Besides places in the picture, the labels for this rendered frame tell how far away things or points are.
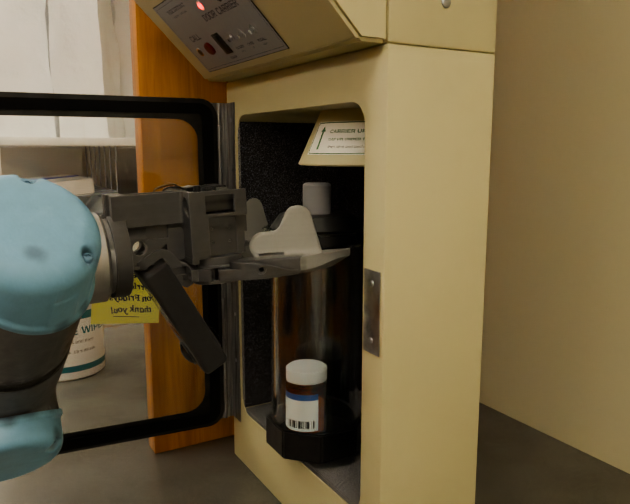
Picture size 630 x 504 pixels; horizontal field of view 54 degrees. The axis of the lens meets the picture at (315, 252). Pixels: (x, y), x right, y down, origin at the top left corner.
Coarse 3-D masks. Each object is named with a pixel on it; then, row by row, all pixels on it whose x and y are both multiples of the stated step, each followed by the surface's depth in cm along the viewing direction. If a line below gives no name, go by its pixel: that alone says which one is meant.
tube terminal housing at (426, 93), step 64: (448, 0) 48; (320, 64) 55; (384, 64) 47; (448, 64) 50; (384, 128) 48; (448, 128) 51; (384, 192) 48; (448, 192) 51; (384, 256) 49; (448, 256) 52; (384, 320) 50; (448, 320) 53; (384, 384) 51; (448, 384) 55; (256, 448) 75; (384, 448) 52; (448, 448) 56
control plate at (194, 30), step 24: (168, 0) 61; (192, 0) 58; (216, 0) 55; (240, 0) 52; (168, 24) 66; (192, 24) 62; (216, 24) 58; (240, 24) 55; (264, 24) 52; (192, 48) 67; (216, 48) 63; (240, 48) 59; (264, 48) 56; (288, 48) 53
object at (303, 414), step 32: (352, 256) 59; (288, 288) 59; (320, 288) 58; (352, 288) 60; (288, 320) 60; (320, 320) 59; (352, 320) 60; (288, 352) 60; (320, 352) 59; (352, 352) 61; (288, 384) 61; (320, 384) 60; (352, 384) 62; (288, 416) 61; (320, 416) 60; (352, 416) 62
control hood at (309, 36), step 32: (160, 0) 63; (256, 0) 50; (288, 0) 47; (320, 0) 45; (352, 0) 44; (384, 0) 46; (288, 32) 51; (320, 32) 48; (352, 32) 45; (384, 32) 46; (192, 64) 71; (256, 64) 60; (288, 64) 58
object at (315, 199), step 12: (312, 192) 60; (324, 192) 60; (312, 204) 60; (324, 204) 60; (312, 216) 59; (324, 216) 59; (336, 216) 59; (348, 216) 60; (276, 228) 60; (324, 228) 58; (336, 228) 58; (348, 228) 59; (360, 228) 60
